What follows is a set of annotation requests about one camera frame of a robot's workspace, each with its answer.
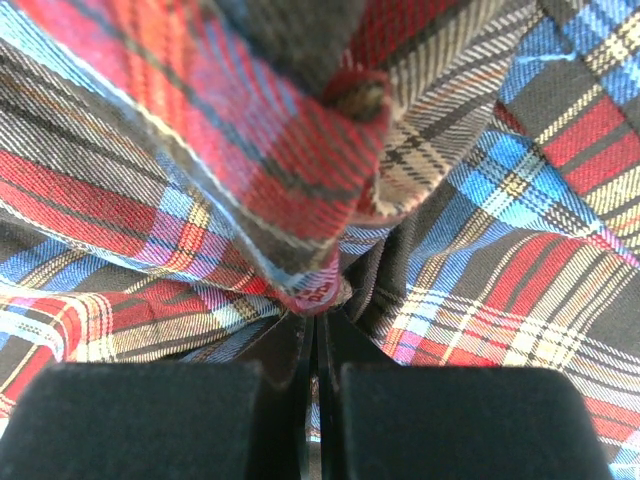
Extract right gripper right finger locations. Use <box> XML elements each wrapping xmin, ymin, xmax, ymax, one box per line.
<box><xmin>316</xmin><ymin>311</ymin><xmax>611</xmax><ymax>479</ymax></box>

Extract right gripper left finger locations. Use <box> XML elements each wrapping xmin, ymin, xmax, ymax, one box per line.
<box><xmin>1</xmin><ymin>316</ymin><xmax>313</xmax><ymax>479</ymax></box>

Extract red plaid long sleeve shirt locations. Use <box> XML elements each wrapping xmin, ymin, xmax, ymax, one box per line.
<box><xmin>1</xmin><ymin>1</ymin><xmax>639</xmax><ymax>479</ymax></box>

